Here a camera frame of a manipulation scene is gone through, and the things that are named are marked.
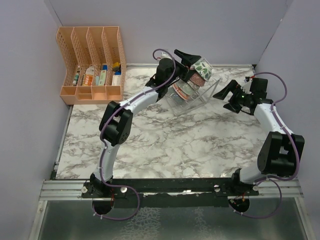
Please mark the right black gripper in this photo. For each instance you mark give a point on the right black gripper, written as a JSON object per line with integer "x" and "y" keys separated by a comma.
{"x": 232, "y": 87}

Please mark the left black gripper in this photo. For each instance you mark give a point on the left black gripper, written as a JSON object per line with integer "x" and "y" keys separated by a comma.
{"x": 187, "y": 60}

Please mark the green leaf bowl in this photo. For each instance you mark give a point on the green leaf bowl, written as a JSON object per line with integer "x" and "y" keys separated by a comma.
{"x": 203, "y": 68}

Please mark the green line pattern bowl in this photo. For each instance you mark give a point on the green line pattern bowl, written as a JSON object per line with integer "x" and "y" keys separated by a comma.
{"x": 186, "y": 88}

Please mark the orange floral bowl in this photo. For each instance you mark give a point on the orange floral bowl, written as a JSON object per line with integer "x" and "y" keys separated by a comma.
{"x": 180, "y": 92}

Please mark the brown line pattern bowl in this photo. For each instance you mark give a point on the brown line pattern bowl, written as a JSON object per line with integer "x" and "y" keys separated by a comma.
{"x": 194, "y": 86}

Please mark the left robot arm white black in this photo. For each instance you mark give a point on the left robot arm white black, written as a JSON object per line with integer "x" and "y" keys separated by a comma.
{"x": 116, "y": 123}

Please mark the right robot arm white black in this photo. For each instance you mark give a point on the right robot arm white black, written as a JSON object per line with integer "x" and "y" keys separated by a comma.
{"x": 280, "y": 155}

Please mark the yellow black object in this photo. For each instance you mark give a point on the yellow black object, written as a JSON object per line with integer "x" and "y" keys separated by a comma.
{"x": 116, "y": 66}

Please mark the green white box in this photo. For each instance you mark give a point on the green white box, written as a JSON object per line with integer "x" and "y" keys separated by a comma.
{"x": 100, "y": 79}

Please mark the orange plastic file organizer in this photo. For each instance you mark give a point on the orange plastic file organizer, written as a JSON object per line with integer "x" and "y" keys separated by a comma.
{"x": 83, "y": 46}

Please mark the orange white carton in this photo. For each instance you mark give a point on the orange white carton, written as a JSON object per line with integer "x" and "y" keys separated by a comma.
{"x": 88, "y": 76}

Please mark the small bottle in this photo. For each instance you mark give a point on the small bottle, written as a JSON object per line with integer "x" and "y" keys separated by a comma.
{"x": 76, "y": 78}

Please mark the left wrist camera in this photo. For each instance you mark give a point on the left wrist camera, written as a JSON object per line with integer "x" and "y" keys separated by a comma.
{"x": 162, "y": 56}

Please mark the white wire dish rack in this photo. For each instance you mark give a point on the white wire dish rack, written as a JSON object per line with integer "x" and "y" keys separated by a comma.
{"x": 199, "y": 99}

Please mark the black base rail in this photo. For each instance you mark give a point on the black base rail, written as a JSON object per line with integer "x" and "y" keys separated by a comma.
{"x": 166, "y": 192}

